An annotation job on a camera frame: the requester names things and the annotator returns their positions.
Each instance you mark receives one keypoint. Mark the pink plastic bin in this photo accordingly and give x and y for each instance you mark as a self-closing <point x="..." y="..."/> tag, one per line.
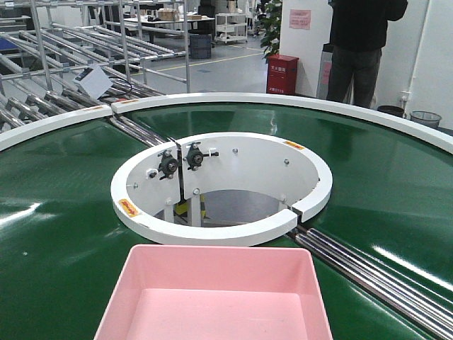
<point x="216" y="292"/>

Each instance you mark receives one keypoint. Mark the dark grey crate stack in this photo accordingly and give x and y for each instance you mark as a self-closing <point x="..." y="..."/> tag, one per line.
<point x="200" y="46"/>

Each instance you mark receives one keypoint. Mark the black waste bin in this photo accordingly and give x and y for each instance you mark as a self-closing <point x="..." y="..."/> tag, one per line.
<point x="392" y="110"/>

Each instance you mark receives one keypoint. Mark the red fire extinguisher cabinet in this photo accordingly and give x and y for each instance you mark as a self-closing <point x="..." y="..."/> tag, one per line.
<point x="282" y="74"/>

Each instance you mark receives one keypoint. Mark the white control box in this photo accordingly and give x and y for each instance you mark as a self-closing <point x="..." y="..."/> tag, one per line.
<point x="93" y="81"/>

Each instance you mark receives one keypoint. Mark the green potted plant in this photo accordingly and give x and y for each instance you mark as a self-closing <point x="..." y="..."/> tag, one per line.
<point x="271" y="22"/>

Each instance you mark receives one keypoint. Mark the person in dark clothes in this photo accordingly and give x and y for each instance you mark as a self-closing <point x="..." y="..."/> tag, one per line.
<point x="358" y="34"/>

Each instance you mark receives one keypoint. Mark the mesh waste basket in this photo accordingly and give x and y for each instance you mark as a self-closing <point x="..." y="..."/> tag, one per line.
<point x="431" y="120"/>

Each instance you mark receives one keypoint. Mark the roller rack shelving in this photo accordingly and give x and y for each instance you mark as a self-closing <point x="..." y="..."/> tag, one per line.
<point x="46" y="44"/>

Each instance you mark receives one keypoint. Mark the steel conveyor rollers front right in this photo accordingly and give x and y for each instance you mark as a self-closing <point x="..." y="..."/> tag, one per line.
<point x="380" y="281"/>

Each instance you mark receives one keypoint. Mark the right bearing mount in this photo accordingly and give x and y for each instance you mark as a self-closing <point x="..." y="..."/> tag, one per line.
<point x="194" y="157"/>

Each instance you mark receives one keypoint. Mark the bearing mount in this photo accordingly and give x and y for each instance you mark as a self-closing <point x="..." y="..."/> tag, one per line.
<point x="169" y="165"/>
<point x="194" y="157"/>

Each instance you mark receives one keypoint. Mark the left bearing mount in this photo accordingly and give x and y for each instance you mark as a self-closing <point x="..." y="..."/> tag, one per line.
<point x="169" y="165"/>

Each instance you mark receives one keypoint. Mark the white wire shelf cart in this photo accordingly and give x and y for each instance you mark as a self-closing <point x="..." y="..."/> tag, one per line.
<point x="230" y="27"/>

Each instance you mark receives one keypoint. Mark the pink wall notice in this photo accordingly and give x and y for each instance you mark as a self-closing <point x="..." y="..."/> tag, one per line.
<point x="300" y="19"/>

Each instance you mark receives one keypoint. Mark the white outer rail right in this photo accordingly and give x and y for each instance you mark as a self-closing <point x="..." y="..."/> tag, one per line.
<point x="426" y="134"/>

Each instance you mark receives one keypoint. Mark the white rail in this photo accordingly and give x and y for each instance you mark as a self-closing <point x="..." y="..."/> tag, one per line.
<point x="39" y="127"/>
<point x="426" y="134"/>

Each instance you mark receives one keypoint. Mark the white outer rail left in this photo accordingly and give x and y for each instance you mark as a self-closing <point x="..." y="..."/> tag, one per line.
<point x="39" y="127"/>

